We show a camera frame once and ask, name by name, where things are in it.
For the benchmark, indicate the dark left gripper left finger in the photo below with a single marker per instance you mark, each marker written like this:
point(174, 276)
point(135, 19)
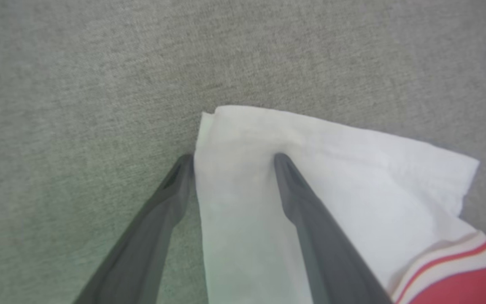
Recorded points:
point(141, 253)

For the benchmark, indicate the grey fabric sofa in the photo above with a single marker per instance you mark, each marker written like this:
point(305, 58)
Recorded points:
point(78, 105)

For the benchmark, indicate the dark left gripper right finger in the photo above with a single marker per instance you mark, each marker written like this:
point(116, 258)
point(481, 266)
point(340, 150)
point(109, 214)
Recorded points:
point(327, 253)

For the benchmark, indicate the red and white shirt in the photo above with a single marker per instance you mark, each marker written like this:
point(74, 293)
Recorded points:
point(373, 181)

